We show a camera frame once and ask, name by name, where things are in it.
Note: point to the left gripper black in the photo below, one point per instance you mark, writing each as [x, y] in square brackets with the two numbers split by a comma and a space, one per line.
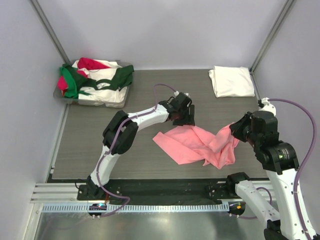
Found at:
[186, 116]

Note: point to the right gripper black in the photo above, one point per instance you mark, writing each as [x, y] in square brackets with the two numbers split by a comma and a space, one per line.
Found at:
[240, 127]

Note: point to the pink t shirt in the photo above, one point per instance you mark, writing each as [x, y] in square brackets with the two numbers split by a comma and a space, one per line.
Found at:
[189, 144]

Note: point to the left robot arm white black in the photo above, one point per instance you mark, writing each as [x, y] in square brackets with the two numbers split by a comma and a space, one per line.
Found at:
[120, 133]

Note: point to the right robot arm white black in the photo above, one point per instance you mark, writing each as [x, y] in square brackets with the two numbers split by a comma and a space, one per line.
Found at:
[279, 159]

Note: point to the folded white t shirt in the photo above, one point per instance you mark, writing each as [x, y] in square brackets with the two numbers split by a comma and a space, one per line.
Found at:
[231, 82]

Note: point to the dark green t shirt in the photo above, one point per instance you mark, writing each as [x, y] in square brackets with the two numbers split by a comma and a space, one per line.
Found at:
[123, 77]

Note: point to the white t shirt in bin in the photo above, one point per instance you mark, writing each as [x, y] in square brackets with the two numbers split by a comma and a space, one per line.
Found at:
[111, 98]

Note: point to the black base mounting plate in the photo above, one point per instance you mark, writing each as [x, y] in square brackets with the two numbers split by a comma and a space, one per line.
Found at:
[173, 192]

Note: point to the red t shirt in bin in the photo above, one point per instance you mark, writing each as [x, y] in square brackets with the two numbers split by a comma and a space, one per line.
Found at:
[81, 66]

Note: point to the bright green t shirt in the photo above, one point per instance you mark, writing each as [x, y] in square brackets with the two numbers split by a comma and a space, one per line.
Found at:
[68, 82]

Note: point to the clear plastic bin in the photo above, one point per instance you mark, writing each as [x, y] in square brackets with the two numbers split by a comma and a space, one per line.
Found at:
[94, 82]

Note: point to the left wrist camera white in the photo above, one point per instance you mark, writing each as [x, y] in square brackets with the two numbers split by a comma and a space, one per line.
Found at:
[181, 95]

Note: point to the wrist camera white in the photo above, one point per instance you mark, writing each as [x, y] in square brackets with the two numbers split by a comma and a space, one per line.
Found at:
[265, 105]
[181, 95]

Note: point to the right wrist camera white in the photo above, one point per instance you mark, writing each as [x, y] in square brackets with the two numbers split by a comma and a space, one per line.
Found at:
[265, 105]

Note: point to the slotted cable duct strip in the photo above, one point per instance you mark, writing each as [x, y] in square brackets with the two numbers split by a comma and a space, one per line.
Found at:
[107, 208]

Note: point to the left aluminium frame post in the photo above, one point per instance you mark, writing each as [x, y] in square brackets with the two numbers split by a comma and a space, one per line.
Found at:
[50, 31]

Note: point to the aluminium frame post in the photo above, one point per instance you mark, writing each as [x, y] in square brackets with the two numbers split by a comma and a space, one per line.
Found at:
[279, 21]
[50, 31]

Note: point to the right aluminium frame post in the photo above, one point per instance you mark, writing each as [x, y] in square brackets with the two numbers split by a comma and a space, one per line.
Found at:
[279, 21]

